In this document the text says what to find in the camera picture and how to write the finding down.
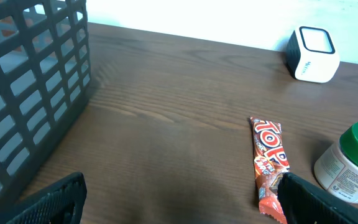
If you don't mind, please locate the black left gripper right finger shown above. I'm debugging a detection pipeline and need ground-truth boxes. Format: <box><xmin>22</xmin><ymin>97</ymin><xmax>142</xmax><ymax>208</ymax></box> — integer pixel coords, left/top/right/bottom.
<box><xmin>278</xmin><ymin>172</ymin><xmax>358</xmax><ymax>224</ymax></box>

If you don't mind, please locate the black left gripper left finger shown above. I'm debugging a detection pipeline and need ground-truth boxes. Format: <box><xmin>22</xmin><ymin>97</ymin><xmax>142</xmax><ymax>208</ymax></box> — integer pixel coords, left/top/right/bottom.
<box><xmin>0</xmin><ymin>172</ymin><xmax>87</xmax><ymax>224</ymax></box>

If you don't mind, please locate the red Top chocolate bar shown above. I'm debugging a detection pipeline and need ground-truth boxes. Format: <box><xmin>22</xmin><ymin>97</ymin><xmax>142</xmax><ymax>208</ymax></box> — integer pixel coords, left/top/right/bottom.
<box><xmin>250</xmin><ymin>117</ymin><xmax>290</xmax><ymax>223</ymax></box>

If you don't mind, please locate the green lid jar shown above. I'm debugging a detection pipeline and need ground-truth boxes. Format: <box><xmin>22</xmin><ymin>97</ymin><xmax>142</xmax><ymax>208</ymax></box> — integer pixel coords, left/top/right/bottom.
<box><xmin>313</xmin><ymin>122</ymin><xmax>358</xmax><ymax>203</ymax></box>

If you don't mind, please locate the white barcode scanner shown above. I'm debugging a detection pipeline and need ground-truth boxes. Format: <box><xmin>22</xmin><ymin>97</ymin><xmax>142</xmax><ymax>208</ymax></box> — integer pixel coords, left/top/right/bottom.
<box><xmin>286</xmin><ymin>26</ymin><xmax>340</xmax><ymax>83</ymax></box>

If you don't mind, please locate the grey plastic mesh basket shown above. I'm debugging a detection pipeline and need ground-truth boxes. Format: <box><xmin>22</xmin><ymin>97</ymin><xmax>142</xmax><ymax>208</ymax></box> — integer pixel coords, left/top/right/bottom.
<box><xmin>0</xmin><ymin>0</ymin><xmax>91</xmax><ymax>211</ymax></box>

